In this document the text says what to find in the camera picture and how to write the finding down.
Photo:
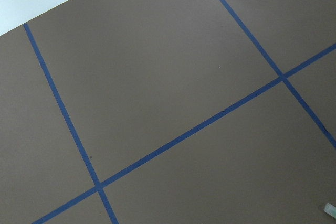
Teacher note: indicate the purple highlighter pen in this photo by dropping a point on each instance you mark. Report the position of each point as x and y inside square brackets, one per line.
[330, 210]

